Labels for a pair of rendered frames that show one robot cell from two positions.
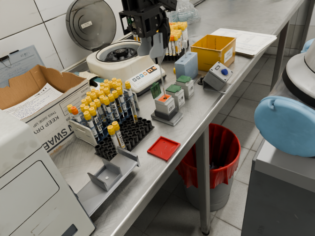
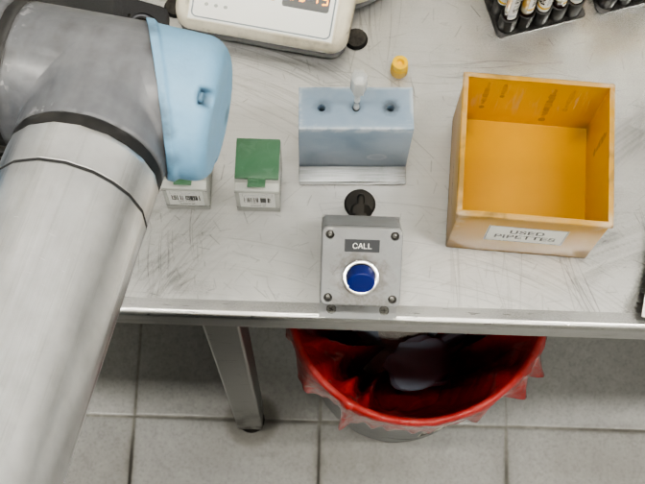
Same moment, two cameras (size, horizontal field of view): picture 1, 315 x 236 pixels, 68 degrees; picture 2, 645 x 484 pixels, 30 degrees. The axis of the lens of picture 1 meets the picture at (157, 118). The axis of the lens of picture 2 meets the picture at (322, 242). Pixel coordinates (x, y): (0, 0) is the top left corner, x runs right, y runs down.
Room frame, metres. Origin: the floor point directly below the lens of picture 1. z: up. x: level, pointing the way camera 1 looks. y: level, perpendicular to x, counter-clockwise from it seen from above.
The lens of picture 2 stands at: (0.48, -0.44, 1.94)
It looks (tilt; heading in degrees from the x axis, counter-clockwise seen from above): 73 degrees down; 47
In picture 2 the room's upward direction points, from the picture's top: 3 degrees clockwise
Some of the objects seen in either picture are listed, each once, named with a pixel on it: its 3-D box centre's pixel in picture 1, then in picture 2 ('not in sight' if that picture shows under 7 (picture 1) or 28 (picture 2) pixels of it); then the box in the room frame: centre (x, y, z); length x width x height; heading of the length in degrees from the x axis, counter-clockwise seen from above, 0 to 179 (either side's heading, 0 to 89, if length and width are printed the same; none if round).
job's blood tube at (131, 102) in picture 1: (134, 114); not in sight; (0.57, 0.07, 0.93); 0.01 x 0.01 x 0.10
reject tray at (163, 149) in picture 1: (163, 148); not in sight; (0.46, 0.00, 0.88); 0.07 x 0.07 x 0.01; 48
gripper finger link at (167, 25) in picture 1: (160, 30); not in sight; (0.57, -0.05, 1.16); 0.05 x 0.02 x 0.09; 46
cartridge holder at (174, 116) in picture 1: (166, 113); not in sight; (0.60, -0.03, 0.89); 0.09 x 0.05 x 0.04; 46
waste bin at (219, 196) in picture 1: (204, 171); (398, 323); (0.86, -0.21, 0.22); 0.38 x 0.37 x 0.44; 138
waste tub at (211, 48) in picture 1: (213, 53); (527, 168); (0.89, -0.27, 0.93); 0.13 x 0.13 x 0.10; 44
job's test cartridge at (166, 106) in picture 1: (165, 106); not in sight; (0.60, -0.03, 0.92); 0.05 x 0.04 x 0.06; 46
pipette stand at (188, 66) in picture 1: (187, 70); (353, 130); (0.79, -0.14, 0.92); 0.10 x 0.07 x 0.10; 139
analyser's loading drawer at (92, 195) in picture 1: (99, 184); not in sight; (0.35, 0.16, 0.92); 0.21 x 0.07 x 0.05; 138
